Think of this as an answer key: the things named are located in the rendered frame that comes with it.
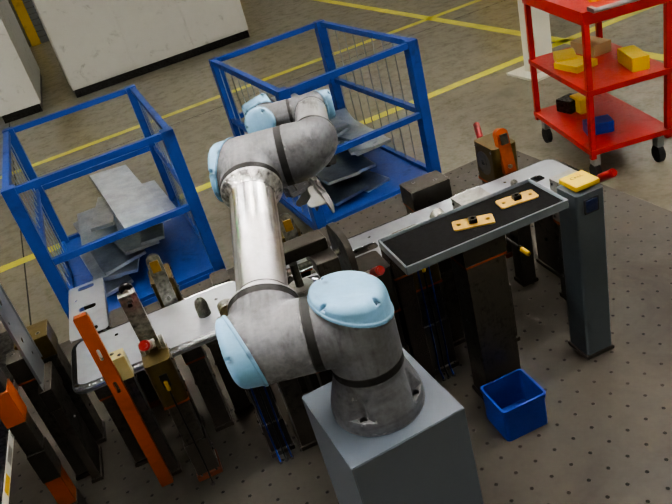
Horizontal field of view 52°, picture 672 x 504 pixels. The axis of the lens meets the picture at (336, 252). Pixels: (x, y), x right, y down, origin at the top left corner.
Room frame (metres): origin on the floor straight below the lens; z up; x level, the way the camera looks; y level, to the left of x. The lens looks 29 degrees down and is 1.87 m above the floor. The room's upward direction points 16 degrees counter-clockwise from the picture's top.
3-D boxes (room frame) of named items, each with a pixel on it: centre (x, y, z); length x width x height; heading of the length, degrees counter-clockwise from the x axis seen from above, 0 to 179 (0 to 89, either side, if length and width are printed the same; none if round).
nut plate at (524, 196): (1.27, -0.39, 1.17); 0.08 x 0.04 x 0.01; 95
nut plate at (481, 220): (1.22, -0.29, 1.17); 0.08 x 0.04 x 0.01; 82
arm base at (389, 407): (0.85, 0.00, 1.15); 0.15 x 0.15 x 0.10
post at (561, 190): (1.28, -0.54, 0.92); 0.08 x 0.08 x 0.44; 13
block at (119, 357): (1.26, 0.52, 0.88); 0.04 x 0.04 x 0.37; 13
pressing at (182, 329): (1.51, 0.00, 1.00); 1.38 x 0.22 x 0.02; 103
